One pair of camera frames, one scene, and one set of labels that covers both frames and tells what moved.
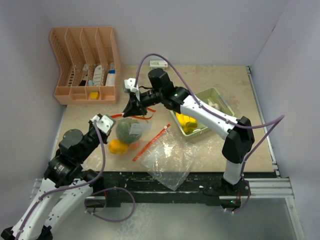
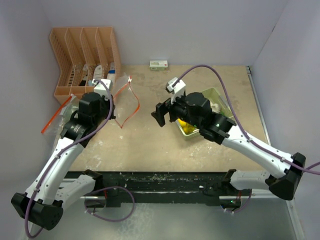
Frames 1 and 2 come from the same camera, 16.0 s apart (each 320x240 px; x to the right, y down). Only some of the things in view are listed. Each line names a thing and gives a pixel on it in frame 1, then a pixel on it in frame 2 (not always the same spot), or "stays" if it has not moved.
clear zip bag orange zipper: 131,134 → 55,126
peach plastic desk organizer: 89,63 stays
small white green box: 154,64 stays
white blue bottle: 111,77 stays
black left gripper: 91,125 → 105,100
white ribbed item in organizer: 98,76 stays
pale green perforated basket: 216,101 stays
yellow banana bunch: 188,124 stays
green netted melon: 128,130 → 74,108
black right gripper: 135,107 → 162,108
